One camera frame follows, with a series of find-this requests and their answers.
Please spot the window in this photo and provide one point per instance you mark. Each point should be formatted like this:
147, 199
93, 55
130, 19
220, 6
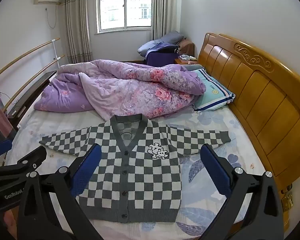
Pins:
125, 5

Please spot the patterned small box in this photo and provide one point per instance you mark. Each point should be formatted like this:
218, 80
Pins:
187, 57

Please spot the purple floral pillow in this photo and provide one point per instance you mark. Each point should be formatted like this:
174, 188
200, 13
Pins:
60, 97

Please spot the brass box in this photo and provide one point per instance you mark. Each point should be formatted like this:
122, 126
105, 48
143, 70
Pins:
287, 200

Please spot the grey striped curtain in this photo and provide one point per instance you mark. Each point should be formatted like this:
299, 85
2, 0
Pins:
77, 30
165, 10

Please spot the black bag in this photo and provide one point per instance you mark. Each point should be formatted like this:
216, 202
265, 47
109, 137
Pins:
168, 48

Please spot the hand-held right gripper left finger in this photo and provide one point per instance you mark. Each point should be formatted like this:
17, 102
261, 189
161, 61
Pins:
86, 173

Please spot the light blue pillow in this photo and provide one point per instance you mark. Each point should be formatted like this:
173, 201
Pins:
147, 47

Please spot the wooden headboard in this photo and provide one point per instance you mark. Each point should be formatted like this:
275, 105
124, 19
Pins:
265, 97

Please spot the brown covered chair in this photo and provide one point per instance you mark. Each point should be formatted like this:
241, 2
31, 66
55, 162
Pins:
187, 46

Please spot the white barre post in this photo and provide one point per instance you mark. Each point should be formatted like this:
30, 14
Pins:
55, 52

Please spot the grey white checkered cardigan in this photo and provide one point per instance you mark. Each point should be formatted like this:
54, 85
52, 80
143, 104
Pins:
145, 180

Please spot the grey pillow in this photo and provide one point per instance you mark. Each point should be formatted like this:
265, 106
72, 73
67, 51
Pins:
171, 37

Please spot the dark purple cloth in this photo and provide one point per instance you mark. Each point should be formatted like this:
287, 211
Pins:
156, 57

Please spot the small wooden nightstand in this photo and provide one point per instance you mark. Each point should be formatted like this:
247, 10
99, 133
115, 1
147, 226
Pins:
182, 62

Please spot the teal striped pillow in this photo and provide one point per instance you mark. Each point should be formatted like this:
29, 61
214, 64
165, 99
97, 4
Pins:
212, 92

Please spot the pink floral quilt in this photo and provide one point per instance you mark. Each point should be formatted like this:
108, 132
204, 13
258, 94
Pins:
140, 87

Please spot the wooden barre rail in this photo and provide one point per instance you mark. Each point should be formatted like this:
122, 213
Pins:
47, 65
22, 54

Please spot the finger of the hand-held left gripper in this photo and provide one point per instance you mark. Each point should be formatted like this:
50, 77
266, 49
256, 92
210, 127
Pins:
0, 148
30, 160

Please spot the pink cloth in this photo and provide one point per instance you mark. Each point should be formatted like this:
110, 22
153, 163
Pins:
0, 110

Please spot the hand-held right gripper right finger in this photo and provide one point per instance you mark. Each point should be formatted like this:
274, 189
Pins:
215, 171

